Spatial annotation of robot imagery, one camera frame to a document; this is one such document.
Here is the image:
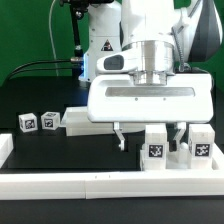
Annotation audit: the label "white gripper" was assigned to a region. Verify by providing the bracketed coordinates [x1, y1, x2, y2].
[87, 73, 213, 150]

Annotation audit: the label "white chair seat block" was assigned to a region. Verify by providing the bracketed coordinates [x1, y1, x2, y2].
[139, 141, 214, 172]

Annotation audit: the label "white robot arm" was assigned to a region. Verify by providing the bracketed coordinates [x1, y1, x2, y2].
[87, 0, 223, 147]

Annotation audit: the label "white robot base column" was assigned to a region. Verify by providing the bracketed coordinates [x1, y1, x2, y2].
[79, 0, 121, 87]

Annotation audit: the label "white tagged cube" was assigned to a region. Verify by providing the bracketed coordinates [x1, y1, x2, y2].
[19, 113, 38, 133]
[41, 112, 60, 130]

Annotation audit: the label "white left fence piece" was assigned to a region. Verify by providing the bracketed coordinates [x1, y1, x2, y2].
[0, 134, 14, 168]

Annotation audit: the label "white L-shaped fence rail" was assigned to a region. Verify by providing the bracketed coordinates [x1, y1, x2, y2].
[0, 147, 224, 200]

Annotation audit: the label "white chair back frame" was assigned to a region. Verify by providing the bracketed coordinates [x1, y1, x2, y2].
[65, 116, 145, 136]

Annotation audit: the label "white flat base plate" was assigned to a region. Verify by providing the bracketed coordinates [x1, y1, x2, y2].
[63, 106, 87, 120]

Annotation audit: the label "black cables at base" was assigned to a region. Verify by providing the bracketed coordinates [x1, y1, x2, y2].
[5, 56, 84, 83]

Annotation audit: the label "grey hanging cable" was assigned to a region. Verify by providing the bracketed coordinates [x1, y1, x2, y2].
[48, 0, 60, 78]

